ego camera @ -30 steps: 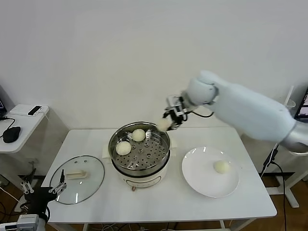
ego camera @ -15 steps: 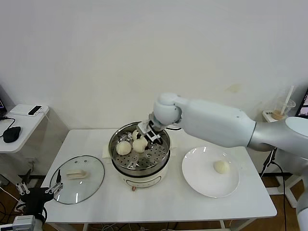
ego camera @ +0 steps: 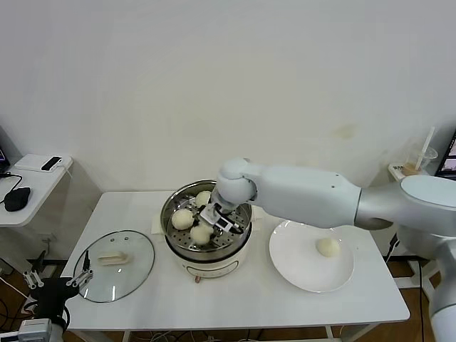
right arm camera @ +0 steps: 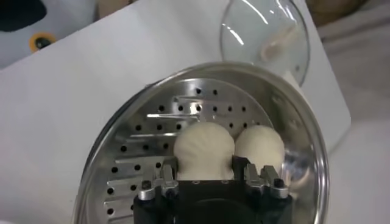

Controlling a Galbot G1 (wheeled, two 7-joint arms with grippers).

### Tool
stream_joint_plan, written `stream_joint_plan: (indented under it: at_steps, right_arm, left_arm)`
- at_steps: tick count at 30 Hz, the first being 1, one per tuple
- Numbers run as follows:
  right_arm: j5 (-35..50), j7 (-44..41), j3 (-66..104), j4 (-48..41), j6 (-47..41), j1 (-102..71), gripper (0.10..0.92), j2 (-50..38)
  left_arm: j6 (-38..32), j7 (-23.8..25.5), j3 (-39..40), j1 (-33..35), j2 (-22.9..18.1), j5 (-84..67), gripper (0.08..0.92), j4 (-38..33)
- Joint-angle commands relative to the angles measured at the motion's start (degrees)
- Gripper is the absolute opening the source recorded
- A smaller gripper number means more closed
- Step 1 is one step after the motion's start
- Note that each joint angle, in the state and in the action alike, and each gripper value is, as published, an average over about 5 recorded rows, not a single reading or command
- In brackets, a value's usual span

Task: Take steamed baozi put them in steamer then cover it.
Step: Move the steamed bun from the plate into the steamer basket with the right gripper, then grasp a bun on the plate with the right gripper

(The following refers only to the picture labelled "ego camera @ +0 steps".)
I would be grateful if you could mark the white drinking straw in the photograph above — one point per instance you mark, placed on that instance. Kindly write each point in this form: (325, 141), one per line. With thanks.
(430, 137)

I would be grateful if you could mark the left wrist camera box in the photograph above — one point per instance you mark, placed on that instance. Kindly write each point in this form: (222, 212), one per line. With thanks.
(33, 329)

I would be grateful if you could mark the laptop beside black mouse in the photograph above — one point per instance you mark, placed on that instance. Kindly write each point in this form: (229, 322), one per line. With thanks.
(3, 156)

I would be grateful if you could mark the black computer mouse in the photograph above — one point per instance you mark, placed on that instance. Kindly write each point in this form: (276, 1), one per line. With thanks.
(16, 199)

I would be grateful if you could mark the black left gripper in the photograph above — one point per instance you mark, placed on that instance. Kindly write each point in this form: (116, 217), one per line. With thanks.
(53, 294)

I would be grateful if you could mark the clear plastic drink cup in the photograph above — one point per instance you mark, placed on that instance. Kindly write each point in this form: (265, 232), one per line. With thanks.
(409, 170)

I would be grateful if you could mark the cream electric cooker pot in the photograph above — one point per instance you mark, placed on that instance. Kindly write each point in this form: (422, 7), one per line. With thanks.
(206, 267)

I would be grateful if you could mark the black white smartphone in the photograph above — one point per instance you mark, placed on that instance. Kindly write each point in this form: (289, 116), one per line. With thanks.
(51, 164)

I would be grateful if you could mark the white steamed baozi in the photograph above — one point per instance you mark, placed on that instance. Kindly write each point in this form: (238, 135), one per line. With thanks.
(327, 247)
(181, 219)
(203, 199)
(200, 236)

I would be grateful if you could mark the white side table with mouse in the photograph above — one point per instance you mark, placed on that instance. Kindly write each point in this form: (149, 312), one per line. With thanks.
(42, 199)

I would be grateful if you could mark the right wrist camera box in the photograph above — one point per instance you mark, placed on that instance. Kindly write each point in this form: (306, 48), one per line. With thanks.
(226, 224)

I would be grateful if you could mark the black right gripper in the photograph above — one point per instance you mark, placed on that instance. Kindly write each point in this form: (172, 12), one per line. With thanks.
(212, 213)

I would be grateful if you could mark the white side table with cup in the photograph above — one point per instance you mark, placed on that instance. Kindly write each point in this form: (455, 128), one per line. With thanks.
(431, 281)

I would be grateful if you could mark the stainless steel steamer basket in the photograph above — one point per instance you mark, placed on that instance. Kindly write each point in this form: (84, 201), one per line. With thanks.
(228, 246)

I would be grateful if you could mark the laptop beside drink cup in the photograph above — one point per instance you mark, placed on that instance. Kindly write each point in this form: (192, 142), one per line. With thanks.
(449, 160)

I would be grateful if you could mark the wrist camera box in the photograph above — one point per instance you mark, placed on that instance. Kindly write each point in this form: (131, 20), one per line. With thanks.
(226, 224)
(33, 329)

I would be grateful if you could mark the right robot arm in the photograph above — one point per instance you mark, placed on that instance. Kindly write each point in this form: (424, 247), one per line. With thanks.
(303, 199)

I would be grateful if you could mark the white round plate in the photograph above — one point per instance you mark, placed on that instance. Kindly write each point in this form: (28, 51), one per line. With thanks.
(303, 263)

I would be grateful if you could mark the white wall power socket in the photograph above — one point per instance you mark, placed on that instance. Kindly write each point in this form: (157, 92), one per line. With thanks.
(48, 238)

